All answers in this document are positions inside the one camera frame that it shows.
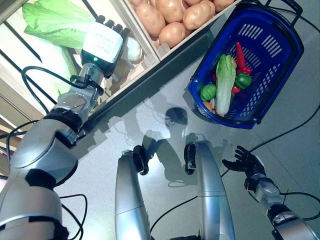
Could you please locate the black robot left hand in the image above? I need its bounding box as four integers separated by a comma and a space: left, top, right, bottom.
81, 14, 131, 78

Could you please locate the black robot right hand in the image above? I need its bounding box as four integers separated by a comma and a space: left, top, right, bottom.
221, 145, 266, 179

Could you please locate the green napa cabbage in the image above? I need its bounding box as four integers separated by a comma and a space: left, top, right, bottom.
215, 54, 238, 118
21, 0, 143, 62

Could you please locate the blue plastic shopping basket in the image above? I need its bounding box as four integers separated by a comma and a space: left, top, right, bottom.
187, 2, 305, 130

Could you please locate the black basket handle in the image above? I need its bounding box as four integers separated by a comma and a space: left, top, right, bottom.
264, 0, 304, 26

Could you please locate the wooden display stand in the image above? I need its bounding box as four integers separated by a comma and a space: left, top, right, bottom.
0, 0, 243, 176

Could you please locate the small orange vegetable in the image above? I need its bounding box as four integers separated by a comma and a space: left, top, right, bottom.
201, 100, 216, 112

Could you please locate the wooden potato crate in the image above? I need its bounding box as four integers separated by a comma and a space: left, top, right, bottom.
122, 0, 242, 62

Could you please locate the green bell pepper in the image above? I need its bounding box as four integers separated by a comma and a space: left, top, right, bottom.
199, 83, 217, 102
234, 73, 253, 90

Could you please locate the wooden slatted crate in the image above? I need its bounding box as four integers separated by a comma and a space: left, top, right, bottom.
0, 0, 161, 116

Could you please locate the long red chilli pepper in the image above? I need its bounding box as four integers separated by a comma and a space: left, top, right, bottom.
235, 41, 253, 76

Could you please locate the silver robot left leg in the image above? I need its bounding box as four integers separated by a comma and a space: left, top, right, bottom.
114, 144, 152, 240

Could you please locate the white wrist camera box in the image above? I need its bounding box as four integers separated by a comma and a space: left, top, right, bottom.
81, 21, 125, 64

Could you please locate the black floor cable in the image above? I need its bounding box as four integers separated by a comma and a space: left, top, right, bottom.
219, 104, 320, 177

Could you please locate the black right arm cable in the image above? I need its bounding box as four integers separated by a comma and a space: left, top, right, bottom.
279, 191, 320, 222

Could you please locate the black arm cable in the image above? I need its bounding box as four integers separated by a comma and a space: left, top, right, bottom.
21, 65, 87, 114
279, 191, 320, 222

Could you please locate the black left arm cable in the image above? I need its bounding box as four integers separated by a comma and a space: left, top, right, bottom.
21, 65, 87, 114

